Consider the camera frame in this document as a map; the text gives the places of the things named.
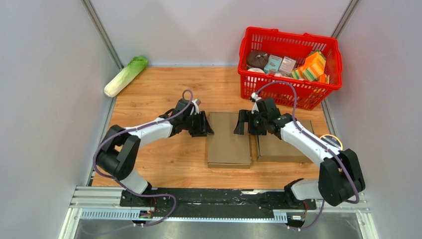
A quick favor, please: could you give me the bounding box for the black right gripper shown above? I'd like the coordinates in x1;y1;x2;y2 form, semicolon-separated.
233;110;267;136

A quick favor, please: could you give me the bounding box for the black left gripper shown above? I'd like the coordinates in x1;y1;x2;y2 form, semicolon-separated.
182;111;214;137

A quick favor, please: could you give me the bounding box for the cardboard sheet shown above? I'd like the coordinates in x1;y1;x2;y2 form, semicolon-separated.
206;112;251;169

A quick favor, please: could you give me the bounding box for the brown cardboard box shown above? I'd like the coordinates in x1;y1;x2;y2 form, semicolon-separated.
255;133;311;163

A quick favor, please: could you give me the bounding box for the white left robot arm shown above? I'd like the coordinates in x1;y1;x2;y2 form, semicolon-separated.
93;99;214;207

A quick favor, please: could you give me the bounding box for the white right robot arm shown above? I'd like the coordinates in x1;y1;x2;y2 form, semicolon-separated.
233;97;366;209

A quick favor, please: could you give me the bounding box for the teal packet box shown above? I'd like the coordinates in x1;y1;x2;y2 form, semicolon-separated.
263;55;283;74

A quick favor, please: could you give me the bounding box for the pink white packet box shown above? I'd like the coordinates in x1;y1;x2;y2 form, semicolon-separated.
278;56;296;75

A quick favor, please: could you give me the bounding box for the orange yellow striped box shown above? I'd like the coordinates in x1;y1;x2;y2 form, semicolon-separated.
290;49;329;84

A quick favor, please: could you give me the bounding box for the brown round container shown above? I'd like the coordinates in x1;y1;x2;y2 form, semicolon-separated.
246;51;269;70

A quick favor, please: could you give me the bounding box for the red plastic basket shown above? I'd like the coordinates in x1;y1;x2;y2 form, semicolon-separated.
238;26;342;110

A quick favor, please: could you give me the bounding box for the yellow blue tape roll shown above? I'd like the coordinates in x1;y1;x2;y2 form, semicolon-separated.
319;134;343;150

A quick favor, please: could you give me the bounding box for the napa cabbage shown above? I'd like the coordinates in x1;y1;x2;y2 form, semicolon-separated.
104;56;149;98

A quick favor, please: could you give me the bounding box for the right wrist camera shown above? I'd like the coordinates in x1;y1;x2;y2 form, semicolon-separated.
250;92;262;114

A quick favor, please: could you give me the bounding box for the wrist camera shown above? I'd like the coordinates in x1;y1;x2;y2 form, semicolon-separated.
191;99;201;115
250;92;262;114

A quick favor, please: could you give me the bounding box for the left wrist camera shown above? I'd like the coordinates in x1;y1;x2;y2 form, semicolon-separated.
191;99;201;115

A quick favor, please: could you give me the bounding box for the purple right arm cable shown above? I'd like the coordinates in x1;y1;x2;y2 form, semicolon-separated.
252;81;361;231

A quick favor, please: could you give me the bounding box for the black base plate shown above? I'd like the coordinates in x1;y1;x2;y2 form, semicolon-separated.
119;188;317;219

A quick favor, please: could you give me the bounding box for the aluminium frame rail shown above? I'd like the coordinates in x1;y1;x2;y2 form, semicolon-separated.
59;187;378;239

